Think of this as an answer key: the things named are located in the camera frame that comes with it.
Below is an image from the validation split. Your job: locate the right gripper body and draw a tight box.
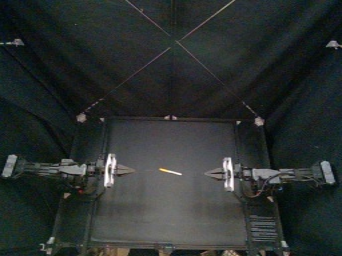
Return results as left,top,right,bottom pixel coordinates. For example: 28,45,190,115
220,156,243,193

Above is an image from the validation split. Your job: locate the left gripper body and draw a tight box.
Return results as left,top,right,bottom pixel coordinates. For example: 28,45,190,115
94,152,118,189

